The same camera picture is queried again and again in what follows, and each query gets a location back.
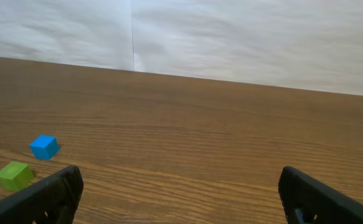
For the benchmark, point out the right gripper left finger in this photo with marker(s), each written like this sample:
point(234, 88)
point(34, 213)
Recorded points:
point(49, 196)

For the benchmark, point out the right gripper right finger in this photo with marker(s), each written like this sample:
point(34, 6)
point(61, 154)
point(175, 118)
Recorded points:
point(318, 196)

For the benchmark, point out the blue cube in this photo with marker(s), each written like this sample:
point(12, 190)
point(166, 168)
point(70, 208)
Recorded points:
point(44, 147)

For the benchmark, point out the green cube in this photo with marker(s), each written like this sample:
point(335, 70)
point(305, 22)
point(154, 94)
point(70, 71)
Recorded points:
point(14, 175)

